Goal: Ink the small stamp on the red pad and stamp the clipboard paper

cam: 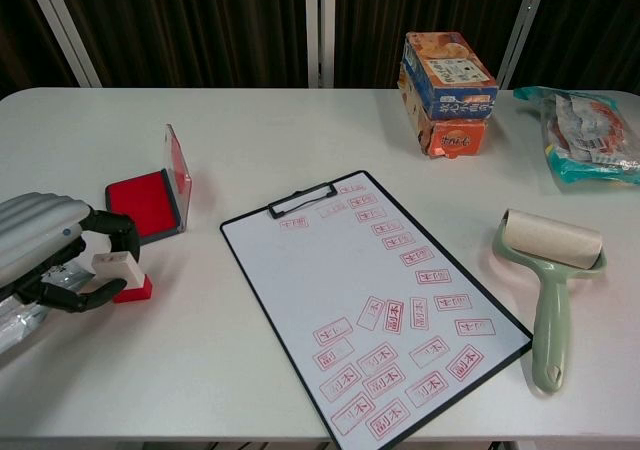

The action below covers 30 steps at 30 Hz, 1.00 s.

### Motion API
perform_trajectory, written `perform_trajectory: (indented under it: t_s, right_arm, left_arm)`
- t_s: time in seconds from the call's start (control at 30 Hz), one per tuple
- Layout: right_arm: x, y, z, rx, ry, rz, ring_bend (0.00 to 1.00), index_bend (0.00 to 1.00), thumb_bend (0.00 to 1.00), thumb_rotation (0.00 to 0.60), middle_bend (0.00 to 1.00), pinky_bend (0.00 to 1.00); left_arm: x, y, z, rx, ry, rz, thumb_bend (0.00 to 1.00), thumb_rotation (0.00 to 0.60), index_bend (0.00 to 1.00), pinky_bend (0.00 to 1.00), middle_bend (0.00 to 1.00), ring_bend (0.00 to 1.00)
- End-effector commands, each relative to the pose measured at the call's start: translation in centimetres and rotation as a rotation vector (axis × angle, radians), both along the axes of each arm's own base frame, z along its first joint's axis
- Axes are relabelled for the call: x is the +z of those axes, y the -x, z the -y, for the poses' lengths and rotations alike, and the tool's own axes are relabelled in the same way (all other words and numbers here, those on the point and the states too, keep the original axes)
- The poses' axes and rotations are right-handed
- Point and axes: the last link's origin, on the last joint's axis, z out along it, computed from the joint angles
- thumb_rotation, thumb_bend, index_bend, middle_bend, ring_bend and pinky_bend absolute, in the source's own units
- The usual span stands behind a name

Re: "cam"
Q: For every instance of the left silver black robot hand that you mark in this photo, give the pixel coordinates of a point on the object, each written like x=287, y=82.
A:
x=35, y=235

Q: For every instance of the white and red stamp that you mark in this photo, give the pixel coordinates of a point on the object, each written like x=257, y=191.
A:
x=131, y=292

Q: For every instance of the silver green snack bag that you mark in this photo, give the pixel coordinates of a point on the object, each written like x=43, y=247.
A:
x=15, y=326

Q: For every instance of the black clipboard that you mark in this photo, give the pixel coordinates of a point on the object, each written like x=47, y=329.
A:
x=272, y=211

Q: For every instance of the dark pleated curtain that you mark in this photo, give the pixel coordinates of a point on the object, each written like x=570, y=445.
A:
x=200, y=20

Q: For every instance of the white paper with red stamps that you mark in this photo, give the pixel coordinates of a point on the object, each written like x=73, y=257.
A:
x=310, y=280

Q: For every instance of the orange snack box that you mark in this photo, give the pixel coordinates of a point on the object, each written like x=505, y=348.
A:
x=457, y=141

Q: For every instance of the blue snack box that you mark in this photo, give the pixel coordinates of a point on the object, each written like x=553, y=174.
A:
x=450, y=80

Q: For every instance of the green lint roller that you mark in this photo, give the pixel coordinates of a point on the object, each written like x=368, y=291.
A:
x=550, y=320

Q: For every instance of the teal plastic snack bag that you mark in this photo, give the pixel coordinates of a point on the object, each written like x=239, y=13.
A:
x=585, y=135

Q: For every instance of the white slanted frame bar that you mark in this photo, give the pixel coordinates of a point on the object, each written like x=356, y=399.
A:
x=525, y=25
x=62, y=30

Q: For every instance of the white upright frame post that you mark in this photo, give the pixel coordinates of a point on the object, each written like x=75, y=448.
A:
x=319, y=30

